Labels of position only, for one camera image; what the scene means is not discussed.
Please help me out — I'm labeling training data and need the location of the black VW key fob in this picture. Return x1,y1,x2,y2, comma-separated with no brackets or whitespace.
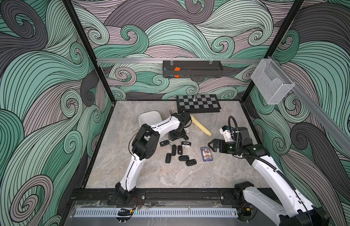
159,140,170,147

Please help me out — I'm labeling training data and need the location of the white plastic storage box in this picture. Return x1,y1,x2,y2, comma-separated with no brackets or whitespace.
139,111,163,126

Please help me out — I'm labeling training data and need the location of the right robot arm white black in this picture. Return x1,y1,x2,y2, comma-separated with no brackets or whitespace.
208,126,330,226

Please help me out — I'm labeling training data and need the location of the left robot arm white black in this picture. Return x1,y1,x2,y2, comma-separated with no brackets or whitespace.
115,111,191,203

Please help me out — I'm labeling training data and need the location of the blue playing cards box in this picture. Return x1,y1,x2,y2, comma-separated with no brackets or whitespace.
200,147,213,162

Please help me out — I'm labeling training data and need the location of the black Bentley key fob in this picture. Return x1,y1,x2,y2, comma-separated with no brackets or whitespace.
181,141,191,147

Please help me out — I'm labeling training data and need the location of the black plain key fob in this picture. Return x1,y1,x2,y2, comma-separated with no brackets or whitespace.
171,145,177,156

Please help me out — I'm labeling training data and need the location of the black three-button key lower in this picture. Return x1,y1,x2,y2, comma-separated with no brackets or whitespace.
185,159,197,167

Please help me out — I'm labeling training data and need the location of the black three-button key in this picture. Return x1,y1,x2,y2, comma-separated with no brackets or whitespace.
185,159,197,167
178,155,190,162
165,153,172,164

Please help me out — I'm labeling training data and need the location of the black three-button key middle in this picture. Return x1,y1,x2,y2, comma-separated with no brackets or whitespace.
178,155,190,162

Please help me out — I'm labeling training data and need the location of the black three-button key left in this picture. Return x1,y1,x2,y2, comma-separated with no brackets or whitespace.
165,153,172,164

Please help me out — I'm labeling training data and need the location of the cream yellow flashlight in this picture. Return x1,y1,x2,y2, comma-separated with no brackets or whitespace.
191,115,212,136

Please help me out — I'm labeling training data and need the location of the black silver chessboard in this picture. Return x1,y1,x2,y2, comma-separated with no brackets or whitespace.
176,94,221,114

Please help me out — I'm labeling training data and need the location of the black wall tray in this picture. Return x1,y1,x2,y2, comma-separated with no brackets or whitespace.
162,60,224,79

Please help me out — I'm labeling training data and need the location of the clear acrylic wall holder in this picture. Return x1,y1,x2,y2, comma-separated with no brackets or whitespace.
251,58,294,105

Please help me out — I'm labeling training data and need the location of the horizontal aluminium rail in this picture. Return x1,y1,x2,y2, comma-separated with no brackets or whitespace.
96,57,262,65

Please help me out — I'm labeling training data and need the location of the right side aluminium rail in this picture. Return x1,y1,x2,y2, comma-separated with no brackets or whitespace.
268,56,350,163

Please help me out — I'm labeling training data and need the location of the white perforated cable duct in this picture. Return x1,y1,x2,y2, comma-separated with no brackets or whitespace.
74,207,238,218

